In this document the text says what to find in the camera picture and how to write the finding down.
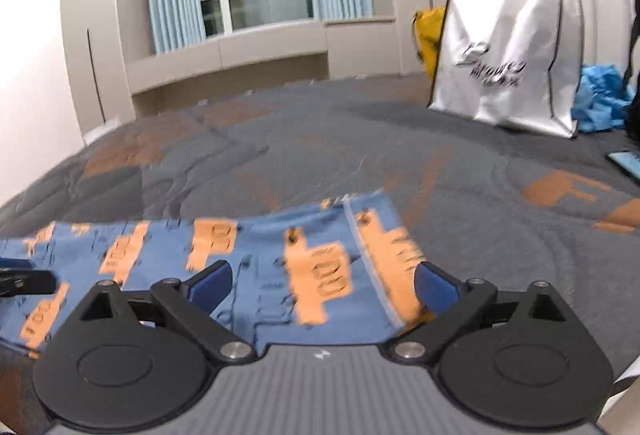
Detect smartphone on bed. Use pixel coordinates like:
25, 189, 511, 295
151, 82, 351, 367
606, 150, 640, 181

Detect white shopping bag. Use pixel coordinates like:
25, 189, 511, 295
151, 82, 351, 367
428, 0, 584, 138

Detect grey orange quilted mattress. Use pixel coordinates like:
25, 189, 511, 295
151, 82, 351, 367
0, 73, 640, 435

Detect yellow bag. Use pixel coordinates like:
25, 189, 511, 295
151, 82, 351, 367
412, 6, 446, 81

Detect blue orange patterned pants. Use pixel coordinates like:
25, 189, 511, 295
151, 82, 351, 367
1, 192, 426, 355

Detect blue crumpled cloth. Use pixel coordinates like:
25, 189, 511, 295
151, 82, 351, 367
572, 65, 636, 134

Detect beige window sill cabinet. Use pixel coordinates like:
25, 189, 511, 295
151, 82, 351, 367
126, 17, 400, 117

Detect wooden padded headboard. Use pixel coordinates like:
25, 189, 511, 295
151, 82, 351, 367
491, 0, 640, 77

